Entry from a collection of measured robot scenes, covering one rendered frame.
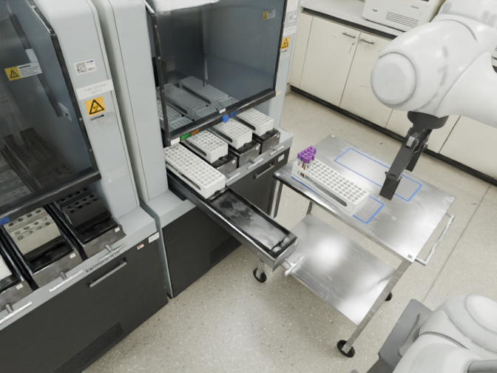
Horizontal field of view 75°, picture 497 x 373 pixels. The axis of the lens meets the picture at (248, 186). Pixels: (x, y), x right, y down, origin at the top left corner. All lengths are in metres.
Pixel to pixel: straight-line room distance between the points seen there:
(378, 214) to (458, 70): 0.84
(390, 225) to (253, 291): 0.94
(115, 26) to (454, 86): 0.80
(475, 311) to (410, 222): 0.45
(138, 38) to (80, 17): 0.16
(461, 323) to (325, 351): 0.99
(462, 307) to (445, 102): 0.59
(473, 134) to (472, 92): 2.64
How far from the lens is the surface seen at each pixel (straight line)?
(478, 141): 3.20
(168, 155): 1.35
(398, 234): 1.27
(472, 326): 0.98
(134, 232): 1.26
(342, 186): 1.28
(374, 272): 1.83
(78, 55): 0.97
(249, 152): 1.48
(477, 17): 0.67
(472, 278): 2.51
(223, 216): 1.17
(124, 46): 1.02
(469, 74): 0.54
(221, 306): 1.88
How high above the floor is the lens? 1.68
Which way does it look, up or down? 43 degrees down
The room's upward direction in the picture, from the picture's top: 6 degrees clockwise
